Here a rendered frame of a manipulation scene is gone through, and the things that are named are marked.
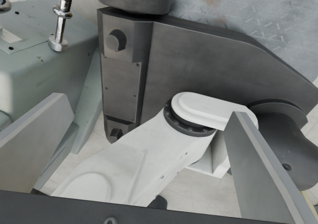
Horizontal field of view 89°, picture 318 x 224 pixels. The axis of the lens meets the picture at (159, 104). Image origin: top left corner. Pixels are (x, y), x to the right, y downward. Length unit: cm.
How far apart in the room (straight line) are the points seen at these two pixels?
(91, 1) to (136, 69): 77
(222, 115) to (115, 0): 36
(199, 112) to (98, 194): 25
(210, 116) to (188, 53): 19
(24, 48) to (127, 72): 37
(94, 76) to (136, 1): 73
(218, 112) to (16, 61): 61
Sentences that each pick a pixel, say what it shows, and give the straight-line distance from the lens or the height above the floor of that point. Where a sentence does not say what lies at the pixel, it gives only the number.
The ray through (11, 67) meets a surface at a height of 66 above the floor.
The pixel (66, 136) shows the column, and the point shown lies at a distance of 142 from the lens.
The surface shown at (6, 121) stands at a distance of 74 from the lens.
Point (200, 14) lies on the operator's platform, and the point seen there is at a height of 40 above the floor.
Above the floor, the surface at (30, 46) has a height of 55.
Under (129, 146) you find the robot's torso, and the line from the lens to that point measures 33.
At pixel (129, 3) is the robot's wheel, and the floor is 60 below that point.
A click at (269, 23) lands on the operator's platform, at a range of 65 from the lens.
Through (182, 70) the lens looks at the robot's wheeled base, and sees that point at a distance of 48.
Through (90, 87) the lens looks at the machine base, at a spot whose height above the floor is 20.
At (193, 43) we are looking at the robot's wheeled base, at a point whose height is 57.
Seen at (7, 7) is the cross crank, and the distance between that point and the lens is 68.
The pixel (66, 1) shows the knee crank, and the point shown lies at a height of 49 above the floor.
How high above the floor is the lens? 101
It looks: 52 degrees down
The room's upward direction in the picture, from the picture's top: 159 degrees counter-clockwise
